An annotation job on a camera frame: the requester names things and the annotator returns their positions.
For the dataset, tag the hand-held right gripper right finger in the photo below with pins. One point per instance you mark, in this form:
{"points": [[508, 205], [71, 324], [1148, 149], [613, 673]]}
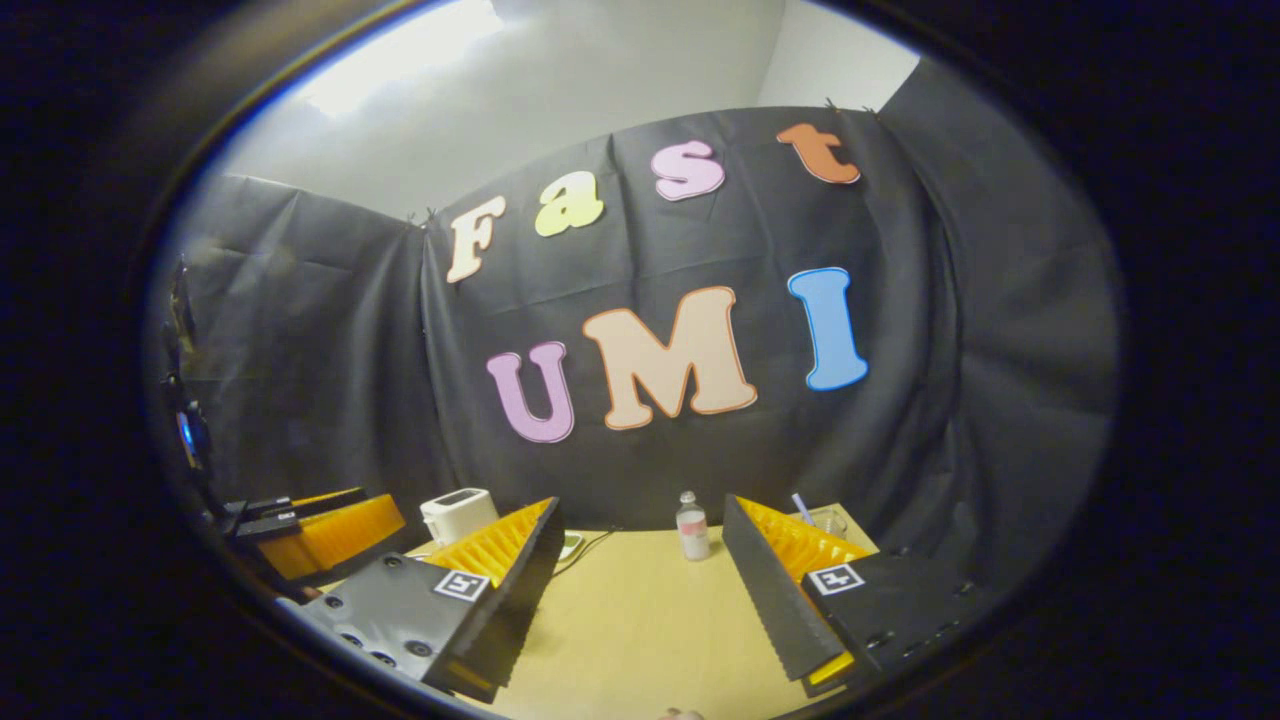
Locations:
{"points": [[775, 600]]}

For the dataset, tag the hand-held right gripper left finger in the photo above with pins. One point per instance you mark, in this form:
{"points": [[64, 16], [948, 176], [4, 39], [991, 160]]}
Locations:
{"points": [[500, 620]]}

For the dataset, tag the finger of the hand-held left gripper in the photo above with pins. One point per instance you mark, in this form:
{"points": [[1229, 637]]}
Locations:
{"points": [[290, 505], [330, 540]]}

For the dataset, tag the blue striped straw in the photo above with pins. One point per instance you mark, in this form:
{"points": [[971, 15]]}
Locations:
{"points": [[801, 505]]}

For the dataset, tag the white divided dish of beans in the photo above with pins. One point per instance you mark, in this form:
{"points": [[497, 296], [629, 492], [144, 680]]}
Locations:
{"points": [[571, 546]]}

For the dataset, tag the clear bottle with pink label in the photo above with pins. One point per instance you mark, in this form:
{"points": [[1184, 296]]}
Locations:
{"points": [[693, 530]]}

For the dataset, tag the white toaster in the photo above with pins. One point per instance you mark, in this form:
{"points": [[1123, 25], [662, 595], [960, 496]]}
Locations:
{"points": [[458, 515]]}

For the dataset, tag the black backdrop cloth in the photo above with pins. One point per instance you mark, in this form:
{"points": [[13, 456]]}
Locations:
{"points": [[700, 460]]}

